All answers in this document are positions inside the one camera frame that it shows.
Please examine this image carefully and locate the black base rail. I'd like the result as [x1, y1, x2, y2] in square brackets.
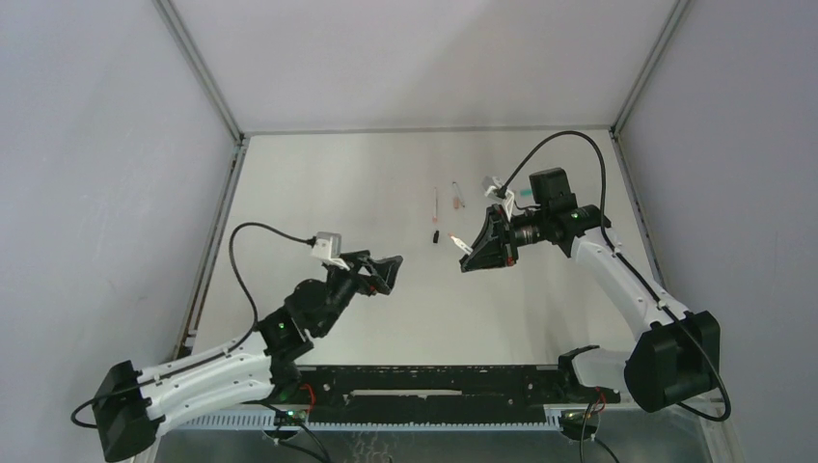
[264, 365, 620, 426]

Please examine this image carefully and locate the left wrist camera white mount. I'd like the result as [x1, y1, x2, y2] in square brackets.
[311, 231, 350, 270]

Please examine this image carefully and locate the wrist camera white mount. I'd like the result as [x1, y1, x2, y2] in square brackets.
[481, 176, 515, 220]
[311, 231, 350, 270]

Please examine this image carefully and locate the white pen peach end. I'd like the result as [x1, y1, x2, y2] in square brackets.
[449, 233, 473, 255]

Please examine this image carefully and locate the aluminium frame profile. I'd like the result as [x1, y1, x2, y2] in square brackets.
[170, 135, 249, 360]

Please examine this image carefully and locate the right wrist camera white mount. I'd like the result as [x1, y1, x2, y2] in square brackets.
[481, 176, 515, 220]

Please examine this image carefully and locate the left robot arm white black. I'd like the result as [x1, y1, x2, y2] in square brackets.
[91, 251, 403, 462]

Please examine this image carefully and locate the left black camera cable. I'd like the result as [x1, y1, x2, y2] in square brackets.
[69, 222, 317, 429]

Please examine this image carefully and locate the black camera cable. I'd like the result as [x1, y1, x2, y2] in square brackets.
[498, 130, 732, 423]
[69, 222, 317, 429]

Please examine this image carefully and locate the small circuit board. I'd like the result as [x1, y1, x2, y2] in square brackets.
[274, 410, 309, 427]

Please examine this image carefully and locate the white pen orange tip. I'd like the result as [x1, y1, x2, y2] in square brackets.
[431, 187, 439, 224]

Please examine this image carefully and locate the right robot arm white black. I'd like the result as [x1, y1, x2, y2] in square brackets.
[459, 168, 726, 413]

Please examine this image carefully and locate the right black camera cable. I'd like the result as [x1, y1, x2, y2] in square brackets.
[498, 130, 732, 423]

